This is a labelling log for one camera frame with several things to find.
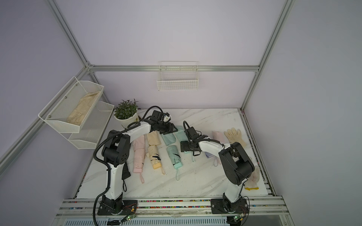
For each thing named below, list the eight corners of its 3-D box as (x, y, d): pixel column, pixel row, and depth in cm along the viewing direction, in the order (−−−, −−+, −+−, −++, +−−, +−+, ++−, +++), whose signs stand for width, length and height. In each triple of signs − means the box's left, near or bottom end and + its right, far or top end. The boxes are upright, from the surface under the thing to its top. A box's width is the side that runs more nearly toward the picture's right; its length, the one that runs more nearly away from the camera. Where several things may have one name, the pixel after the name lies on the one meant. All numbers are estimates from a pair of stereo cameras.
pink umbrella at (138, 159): (133, 184, 83) (131, 182, 80) (135, 151, 97) (133, 149, 94) (144, 182, 84) (143, 180, 81) (144, 150, 98) (143, 147, 95)
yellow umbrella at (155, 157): (152, 178, 85) (151, 176, 82) (146, 149, 98) (145, 146, 95) (165, 173, 87) (164, 171, 84) (157, 146, 99) (156, 143, 97)
